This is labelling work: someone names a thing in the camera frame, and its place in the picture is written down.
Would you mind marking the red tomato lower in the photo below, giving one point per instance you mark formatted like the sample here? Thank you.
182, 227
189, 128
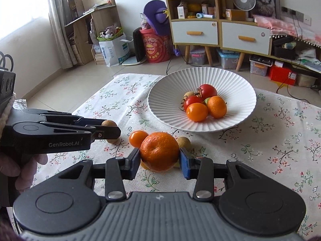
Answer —
191, 100

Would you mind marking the small mandarin in plate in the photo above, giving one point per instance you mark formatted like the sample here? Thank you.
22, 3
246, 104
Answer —
217, 107

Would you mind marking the red snack bucket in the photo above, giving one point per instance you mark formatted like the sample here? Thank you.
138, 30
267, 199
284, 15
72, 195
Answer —
158, 48

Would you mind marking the left hand pink glove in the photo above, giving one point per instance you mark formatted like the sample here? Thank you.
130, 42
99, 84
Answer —
24, 174

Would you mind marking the clear storage bin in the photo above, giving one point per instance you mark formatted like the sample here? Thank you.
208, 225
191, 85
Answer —
228, 59

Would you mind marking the red tomato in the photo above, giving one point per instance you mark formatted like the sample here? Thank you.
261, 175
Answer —
206, 90
191, 100

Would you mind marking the purple plush toy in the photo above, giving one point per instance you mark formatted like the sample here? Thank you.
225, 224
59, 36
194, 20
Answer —
156, 13

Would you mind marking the brown longan fruit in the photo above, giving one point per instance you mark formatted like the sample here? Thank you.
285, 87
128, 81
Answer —
184, 142
112, 132

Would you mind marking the red tomato top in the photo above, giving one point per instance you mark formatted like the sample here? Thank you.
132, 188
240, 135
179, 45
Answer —
206, 90

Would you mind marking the white paper bag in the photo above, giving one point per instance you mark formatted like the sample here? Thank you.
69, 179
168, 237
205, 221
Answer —
115, 51

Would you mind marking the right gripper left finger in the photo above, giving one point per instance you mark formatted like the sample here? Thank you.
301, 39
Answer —
114, 171

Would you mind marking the longan in plate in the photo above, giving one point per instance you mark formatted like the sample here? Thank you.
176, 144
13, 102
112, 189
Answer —
188, 94

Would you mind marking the white ribbed plate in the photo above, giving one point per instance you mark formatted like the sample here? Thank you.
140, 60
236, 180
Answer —
165, 99

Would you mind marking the green fruit in plate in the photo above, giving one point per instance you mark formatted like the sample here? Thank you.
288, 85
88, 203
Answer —
206, 101

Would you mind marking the wooden cabinet with drawers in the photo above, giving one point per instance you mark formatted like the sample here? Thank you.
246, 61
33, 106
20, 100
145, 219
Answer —
240, 36

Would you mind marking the orange cherry tomato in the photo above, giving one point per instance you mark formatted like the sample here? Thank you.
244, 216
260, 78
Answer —
137, 137

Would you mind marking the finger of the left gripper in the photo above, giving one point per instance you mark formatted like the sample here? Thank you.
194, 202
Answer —
36, 138
58, 119

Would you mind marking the orange tomato in plate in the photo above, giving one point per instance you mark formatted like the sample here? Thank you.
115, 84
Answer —
197, 112

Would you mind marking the red box under bench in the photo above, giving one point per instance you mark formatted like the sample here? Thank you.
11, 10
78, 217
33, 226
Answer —
282, 75

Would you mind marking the floral tablecloth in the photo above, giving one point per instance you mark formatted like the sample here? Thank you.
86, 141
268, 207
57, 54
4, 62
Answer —
281, 139

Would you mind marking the wooden bookshelf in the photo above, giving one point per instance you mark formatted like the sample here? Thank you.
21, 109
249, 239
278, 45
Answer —
86, 15

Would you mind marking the large orange mandarin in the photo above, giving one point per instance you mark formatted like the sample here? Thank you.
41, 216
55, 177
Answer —
159, 151

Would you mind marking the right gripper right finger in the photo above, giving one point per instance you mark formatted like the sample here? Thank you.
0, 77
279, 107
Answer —
204, 170

